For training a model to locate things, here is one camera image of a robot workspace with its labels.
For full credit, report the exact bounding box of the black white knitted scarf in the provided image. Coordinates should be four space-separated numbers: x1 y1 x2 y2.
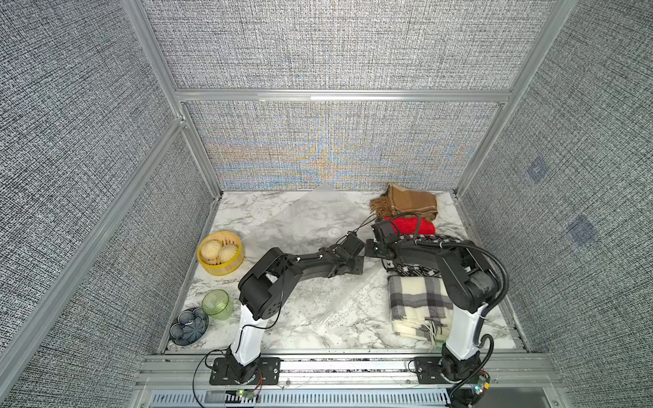
382 234 462 277

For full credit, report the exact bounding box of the red knitted scarf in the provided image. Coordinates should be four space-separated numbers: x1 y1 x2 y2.
384 217 436 236

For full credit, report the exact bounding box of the brown fringed scarf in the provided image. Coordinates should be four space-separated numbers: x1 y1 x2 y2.
369 184 438 221

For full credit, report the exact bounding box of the clear plastic vacuum bag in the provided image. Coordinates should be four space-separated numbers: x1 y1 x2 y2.
244 185 380 331

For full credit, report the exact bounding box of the cream grey plaid scarf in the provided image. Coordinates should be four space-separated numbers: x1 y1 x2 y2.
388 275 453 346

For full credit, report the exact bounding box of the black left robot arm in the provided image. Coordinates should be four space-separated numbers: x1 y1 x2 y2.
224 241 365 384

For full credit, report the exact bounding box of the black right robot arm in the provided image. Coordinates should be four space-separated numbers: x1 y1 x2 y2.
365 239 509 385

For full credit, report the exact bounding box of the right white steamed bun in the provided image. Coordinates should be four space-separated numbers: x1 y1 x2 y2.
219 244 239 264

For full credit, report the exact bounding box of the white steamed bun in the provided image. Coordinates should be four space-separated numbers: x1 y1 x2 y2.
200 240 223 265
219 244 239 264

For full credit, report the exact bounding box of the yellow-rimmed bamboo steamer basket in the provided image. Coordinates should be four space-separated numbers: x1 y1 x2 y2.
197 231 245 276

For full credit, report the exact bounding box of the left white steamed bun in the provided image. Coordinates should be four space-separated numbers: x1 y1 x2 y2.
200 240 223 265

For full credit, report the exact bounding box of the green glass bowl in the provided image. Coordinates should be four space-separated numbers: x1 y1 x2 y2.
202 289 233 321

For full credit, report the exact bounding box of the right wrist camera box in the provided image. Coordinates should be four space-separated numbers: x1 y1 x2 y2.
372 219 400 246

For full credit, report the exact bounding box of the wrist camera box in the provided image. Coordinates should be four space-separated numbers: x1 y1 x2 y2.
372 219 400 246
333 231 365 258

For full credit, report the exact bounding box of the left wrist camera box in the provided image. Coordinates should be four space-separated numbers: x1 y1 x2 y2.
333 231 365 258

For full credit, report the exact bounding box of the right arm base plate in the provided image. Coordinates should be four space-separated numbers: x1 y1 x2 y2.
413 355 486 384

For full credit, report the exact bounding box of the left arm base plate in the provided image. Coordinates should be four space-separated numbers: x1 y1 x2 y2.
209 357 282 387

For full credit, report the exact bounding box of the aluminium front rail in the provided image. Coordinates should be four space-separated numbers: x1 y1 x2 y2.
136 350 562 389

